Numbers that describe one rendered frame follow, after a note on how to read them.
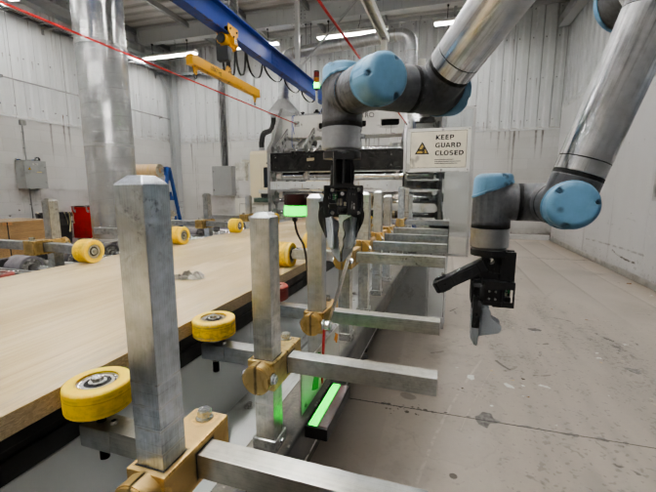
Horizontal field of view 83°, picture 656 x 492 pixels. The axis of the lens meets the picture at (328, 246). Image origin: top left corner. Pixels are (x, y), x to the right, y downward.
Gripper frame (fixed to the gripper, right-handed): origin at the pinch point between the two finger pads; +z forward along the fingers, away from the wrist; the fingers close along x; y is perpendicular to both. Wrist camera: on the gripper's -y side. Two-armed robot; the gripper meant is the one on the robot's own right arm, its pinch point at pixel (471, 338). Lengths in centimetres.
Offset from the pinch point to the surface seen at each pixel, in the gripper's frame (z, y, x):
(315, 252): -18.2, -34.1, -5.7
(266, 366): -3.5, -33.1, -31.9
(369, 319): -2.2, -22.5, -1.4
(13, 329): -7, -79, -40
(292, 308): -2.8, -41.9, -1.4
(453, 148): -62, -6, 222
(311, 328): -1.2, -34.1, -8.4
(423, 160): -54, -28, 222
